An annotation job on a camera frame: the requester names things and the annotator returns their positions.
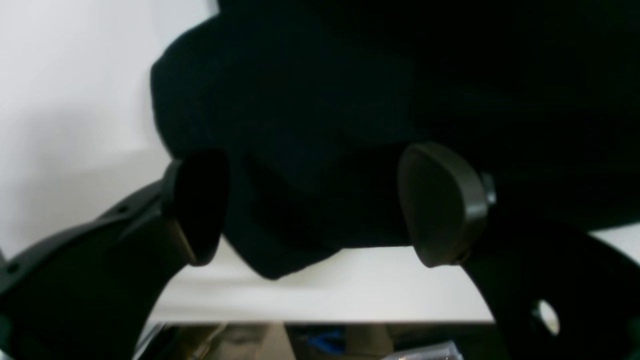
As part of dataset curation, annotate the black graphic T-shirt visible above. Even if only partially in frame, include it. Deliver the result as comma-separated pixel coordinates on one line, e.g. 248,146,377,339
150,0,640,280

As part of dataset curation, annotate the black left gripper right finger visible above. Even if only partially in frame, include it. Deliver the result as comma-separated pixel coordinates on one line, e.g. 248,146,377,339
397,142,639,360

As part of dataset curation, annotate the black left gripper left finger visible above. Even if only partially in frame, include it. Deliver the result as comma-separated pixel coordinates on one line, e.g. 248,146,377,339
1,150,230,360

